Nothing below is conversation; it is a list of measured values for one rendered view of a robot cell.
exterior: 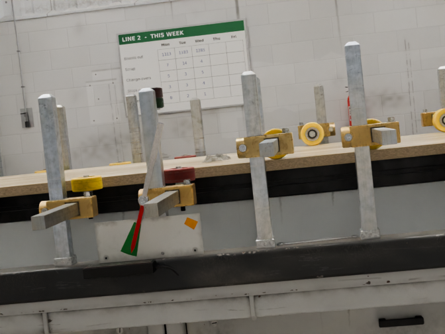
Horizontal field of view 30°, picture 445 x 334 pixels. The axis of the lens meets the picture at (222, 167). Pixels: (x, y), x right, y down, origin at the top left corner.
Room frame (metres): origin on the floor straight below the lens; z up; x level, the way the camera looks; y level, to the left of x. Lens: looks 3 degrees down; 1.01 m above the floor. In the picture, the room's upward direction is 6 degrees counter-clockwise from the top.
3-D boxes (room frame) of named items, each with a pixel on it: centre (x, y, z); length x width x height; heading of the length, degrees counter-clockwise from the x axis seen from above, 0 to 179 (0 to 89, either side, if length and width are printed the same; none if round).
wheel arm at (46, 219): (1.98, 0.38, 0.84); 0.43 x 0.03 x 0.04; 174
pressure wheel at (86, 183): (2.18, 0.36, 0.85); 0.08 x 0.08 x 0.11
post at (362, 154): (1.97, -0.33, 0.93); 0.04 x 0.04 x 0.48; 84
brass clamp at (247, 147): (1.99, -0.11, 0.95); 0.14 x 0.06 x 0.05; 84
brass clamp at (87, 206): (2.05, 0.39, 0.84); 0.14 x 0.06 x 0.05; 84
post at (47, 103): (2.05, 0.41, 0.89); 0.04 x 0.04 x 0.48; 84
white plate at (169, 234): (2.00, 0.20, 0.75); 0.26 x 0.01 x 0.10; 84
